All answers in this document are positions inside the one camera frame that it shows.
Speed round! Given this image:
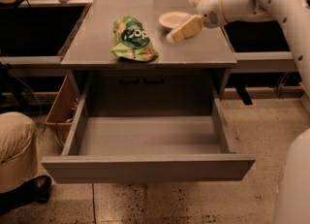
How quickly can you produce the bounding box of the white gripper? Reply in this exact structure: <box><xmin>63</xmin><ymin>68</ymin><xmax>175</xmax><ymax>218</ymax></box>
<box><xmin>167</xmin><ymin>0</ymin><xmax>227</xmax><ymax>44</ymax></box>

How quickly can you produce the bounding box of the green rice chip bag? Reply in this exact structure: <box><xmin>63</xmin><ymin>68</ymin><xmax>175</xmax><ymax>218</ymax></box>
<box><xmin>110</xmin><ymin>16</ymin><xmax>159</xmax><ymax>62</ymax></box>

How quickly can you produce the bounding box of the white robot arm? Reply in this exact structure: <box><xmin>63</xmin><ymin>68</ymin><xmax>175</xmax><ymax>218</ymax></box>
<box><xmin>167</xmin><ymin>0</ymin><xmax>310</xmax><ymax>224</ymax></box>

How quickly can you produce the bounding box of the grey cabinet with counter top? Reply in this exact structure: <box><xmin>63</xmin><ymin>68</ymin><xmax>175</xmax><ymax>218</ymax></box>
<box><xmin>61</xmin><ymin>0</ymin><xmax>236</xmax><ymax>116</ymax></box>

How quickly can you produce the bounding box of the open grey top drawer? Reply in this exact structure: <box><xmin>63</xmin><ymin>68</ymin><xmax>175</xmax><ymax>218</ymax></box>
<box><xmin>42</xmin><ymin>71</ymin><xmax>256</xmax><ymax>183</ymax></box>

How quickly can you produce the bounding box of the white paper bowl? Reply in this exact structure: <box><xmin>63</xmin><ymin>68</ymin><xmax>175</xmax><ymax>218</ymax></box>
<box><xmin>159</xmin><ymin>12</ymin><xmax>191</xmax><ymax>30</ymax></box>

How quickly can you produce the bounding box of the wooden box beside cabinet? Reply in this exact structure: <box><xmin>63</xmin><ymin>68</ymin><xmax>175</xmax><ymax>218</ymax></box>
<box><xmin>46</xmin><ymin>78</ymin><xmax>79</xmax><ymax>144</ymax></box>

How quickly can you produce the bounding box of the beige trouser leg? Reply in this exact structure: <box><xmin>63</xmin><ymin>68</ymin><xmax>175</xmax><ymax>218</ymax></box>
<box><xmin>0</xmin><ymin>112</ymin><xmax>38</xmax><ymax>193</ymax></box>

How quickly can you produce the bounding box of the black leather shoe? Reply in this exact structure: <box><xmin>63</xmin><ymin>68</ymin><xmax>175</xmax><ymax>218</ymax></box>
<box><xmin>0</xmin><ymin>176</ymin><xmax>51</xmax><ymax>215</ymax></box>

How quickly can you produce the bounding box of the grey metal rail frame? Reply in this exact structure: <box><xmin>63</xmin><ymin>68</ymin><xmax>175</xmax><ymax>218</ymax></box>
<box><xmin>3</xmin><ymin>0</ymin><xmax>296</xmax><ymax>73</ymax></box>

